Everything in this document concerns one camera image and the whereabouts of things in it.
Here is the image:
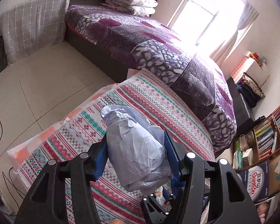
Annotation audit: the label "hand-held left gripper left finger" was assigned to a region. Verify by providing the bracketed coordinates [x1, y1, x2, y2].
[14, 134, 108, 224]

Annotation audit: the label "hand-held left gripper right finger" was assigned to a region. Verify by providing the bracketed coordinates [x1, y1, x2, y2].
[164, 130, 260, 224]

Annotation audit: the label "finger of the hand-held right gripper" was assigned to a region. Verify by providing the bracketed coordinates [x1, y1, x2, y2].
[141, 192, 180, 224]

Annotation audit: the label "white paper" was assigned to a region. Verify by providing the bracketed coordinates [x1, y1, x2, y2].
[100, 105, 174, 194]

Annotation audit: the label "striped patterned tablecloth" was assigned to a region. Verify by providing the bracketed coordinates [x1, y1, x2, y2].
[17, 69, 216, 224]

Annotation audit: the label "small cardboard boxes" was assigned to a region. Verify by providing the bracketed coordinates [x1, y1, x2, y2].
[241, 131, 256, 150]

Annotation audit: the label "black leather bench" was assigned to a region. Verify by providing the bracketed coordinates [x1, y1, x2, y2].
[226, 77, 256, 131]

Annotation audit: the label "blue water carton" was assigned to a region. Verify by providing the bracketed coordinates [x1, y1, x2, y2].
[237, 161, 271, 203]

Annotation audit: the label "wooden bookshelf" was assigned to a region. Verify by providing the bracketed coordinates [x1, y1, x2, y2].
[232, 98, 280, 173]

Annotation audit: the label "pile of folded clothes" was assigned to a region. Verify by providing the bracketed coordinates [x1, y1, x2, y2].
[237, 73, 266, 108]

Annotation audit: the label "pink plush toy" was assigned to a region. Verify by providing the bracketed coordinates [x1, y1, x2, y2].
[257, 202, 272, 224]

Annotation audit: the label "brown cardboard box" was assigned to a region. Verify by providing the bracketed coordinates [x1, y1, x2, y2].
[268, 147, 280, 196]

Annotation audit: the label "dark bed base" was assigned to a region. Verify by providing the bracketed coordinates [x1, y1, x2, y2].
[65, 24, 137, 83]

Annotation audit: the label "white metal shelf rack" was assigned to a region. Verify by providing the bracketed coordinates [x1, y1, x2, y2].
[254, 191, 280, 224]

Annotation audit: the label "bed with purple floral quilt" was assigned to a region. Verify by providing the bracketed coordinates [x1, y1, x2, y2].
[65, 4, 237, 152]

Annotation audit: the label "pink white drawer cabinet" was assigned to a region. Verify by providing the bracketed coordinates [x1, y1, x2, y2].
[231, 57, 270, 87]

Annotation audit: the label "light curtain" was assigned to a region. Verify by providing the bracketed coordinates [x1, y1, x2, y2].
[210, 2, 259, 67]

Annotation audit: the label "window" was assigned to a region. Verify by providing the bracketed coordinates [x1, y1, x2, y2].
[167, 0, 248, 60]

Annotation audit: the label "grey checked cloth cover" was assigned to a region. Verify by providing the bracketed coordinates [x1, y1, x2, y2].
[1, 0, 70, 65]

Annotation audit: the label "folded white patterned quilt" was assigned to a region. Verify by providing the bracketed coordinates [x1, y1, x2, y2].
[105, 0, 158, 17]

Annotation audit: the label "black cable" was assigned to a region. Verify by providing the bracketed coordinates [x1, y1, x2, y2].
[0, 114, 26, 202]

